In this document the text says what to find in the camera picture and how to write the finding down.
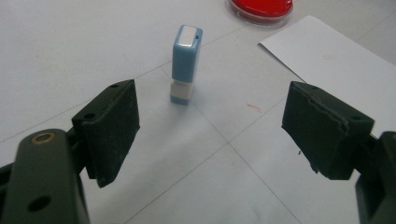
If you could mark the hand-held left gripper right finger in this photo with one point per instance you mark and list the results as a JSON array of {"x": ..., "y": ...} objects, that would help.
[{"x": 323, "y": 137}]

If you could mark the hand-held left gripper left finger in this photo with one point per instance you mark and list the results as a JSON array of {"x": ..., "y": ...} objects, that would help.
[{"x": 109, "y": 133}]

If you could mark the round red ink pad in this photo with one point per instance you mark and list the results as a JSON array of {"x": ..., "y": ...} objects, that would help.
[{"x": 263, "y": 7}]

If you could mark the blue and white stamp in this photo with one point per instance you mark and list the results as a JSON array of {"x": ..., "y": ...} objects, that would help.
[{"x": 185, "y": 62}]

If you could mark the white paper sheet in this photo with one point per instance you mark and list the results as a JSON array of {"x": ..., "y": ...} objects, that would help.
[{"x": 336, "y": 68}]

